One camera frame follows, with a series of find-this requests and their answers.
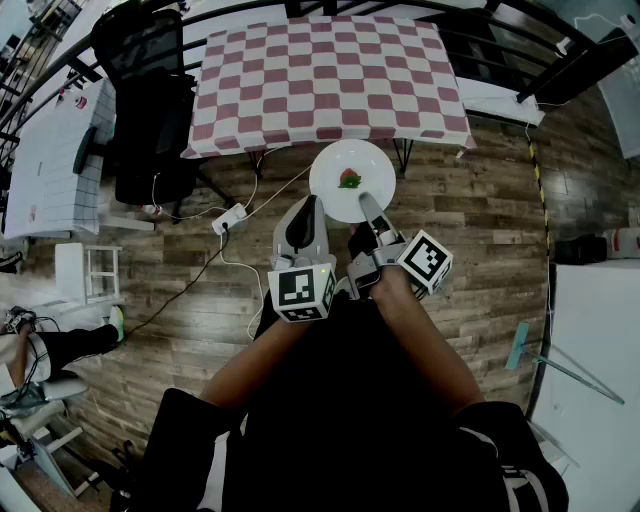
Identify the red and green food piece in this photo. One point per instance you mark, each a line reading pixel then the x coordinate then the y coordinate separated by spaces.
pixel 349 178

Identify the person's right forearm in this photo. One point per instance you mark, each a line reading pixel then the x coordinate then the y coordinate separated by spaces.
pixel 425 345

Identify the teal floor squeegee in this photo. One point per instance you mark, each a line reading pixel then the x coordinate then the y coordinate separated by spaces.
pixel 517 345

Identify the red white checkered tablecloth table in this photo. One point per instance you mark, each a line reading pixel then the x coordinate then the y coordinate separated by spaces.
pixel 327 75

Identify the white smooth table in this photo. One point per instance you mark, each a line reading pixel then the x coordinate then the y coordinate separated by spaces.
pixel 595 350

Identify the black metal railing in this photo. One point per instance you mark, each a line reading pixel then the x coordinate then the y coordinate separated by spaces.
pixel 75 57

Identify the black bag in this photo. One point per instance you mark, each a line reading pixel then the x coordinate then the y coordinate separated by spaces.
pixel 580 250

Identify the white power strip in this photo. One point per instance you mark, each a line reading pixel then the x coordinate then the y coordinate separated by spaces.
pixel 229 218

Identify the white round plate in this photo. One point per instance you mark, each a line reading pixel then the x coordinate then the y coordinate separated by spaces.
pixel 370 165

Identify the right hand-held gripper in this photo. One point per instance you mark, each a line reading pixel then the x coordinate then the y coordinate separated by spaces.
pixel 425 260

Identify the person's black shirt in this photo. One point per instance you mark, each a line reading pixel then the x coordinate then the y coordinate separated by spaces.
pixel 350 425

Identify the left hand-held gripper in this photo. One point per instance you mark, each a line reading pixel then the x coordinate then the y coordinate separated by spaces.
pixel 300 292

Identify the white stool frame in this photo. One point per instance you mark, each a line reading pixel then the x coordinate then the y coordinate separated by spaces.
pixel 70 272

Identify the black office chair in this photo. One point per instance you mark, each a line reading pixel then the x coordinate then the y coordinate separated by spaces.
pixel 150 125

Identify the red white small can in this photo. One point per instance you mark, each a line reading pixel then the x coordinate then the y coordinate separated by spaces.
pixel 80 103

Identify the white flat board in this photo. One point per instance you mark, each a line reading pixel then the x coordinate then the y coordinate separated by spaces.
pixel 500 107

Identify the white grid cloth table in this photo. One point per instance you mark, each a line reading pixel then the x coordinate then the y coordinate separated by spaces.
pixel 45 165

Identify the person's left forearm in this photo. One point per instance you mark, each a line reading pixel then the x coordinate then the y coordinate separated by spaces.
pixel 260 360

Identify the yellow black striped tape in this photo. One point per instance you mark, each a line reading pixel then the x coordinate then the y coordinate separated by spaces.
pixel 539 180

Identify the white red container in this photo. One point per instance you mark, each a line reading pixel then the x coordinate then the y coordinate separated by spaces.
pixel 622 242

